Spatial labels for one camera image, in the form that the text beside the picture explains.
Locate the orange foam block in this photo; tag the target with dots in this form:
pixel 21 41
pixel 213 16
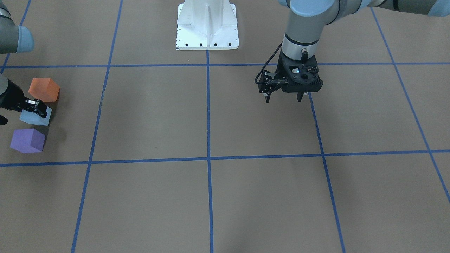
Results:
pixel 45 89

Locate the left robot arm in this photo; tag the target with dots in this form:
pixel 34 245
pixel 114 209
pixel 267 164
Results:
pixel 307 19

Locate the purple foam block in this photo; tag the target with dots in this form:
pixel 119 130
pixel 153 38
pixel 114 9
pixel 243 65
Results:
pixel 27 140

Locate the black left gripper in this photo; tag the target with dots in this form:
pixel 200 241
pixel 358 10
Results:
pixel 280 72

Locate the light blue foam block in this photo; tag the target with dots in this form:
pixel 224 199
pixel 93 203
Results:
pixel 35 119

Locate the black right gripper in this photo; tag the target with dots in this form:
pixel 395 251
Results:
pixel 12 98

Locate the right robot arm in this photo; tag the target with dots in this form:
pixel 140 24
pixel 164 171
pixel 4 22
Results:
pixel 17 39

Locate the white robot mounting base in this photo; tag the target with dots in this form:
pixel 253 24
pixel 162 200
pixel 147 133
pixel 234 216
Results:
pixel 207 25

